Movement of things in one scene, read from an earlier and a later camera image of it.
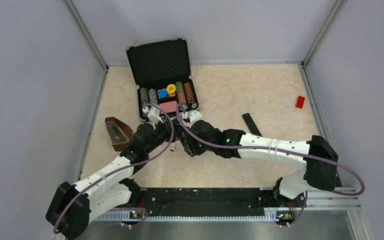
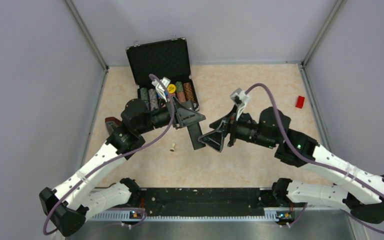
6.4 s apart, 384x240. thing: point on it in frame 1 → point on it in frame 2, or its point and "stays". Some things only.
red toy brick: (300, 102) stays
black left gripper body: (167, 131) → (168, 112)
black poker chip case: (161, 71) stays
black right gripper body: (196, 147) → (240, 129)
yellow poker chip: (171, 88) stays
